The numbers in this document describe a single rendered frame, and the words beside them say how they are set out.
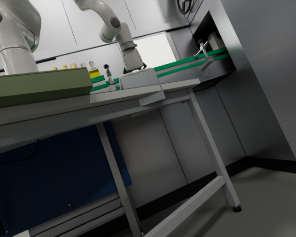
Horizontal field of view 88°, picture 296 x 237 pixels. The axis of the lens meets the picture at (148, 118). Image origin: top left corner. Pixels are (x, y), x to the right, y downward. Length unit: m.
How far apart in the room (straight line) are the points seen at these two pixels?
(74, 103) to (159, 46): 1.00
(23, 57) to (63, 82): 0.21
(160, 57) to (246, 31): 0.60
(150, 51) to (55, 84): 0.97
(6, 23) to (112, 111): 0.45
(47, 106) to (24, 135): 0.11
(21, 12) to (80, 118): 0.46
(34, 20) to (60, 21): 0.72
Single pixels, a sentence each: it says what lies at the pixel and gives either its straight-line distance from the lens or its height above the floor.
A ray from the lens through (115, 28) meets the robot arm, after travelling 0.81.
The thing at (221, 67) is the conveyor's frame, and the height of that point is 0.81.
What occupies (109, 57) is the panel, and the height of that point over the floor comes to 1.22.
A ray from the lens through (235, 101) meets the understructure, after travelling 1.35.
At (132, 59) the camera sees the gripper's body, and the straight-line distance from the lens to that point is 0.85.
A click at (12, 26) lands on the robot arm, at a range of 0.76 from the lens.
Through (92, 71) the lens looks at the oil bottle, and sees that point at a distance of 1.11.
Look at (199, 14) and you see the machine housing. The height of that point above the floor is 1.29.
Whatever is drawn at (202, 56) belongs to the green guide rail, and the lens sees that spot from 1.28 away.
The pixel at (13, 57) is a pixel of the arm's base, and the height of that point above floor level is 0.94.
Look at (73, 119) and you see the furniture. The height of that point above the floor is 0.68.
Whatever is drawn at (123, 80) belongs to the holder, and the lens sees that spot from 0.73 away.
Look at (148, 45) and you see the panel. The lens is 1.40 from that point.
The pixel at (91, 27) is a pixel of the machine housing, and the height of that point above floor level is 1.53.
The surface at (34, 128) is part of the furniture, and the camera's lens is 0.59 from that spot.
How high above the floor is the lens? 0.53
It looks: 6 degrees up
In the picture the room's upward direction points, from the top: 21 degrees counter-clockwise
